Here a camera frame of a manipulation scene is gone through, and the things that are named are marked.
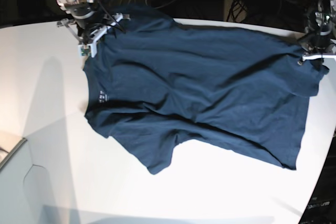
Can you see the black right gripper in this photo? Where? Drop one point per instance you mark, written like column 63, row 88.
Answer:
column 87, row 20

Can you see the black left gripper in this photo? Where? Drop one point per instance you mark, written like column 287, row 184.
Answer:
column 317, row 41

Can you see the dark navy t-shirt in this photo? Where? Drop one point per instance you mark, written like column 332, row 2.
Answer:
column 158, row 85

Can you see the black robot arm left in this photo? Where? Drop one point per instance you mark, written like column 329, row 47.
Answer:
column 320, row 27

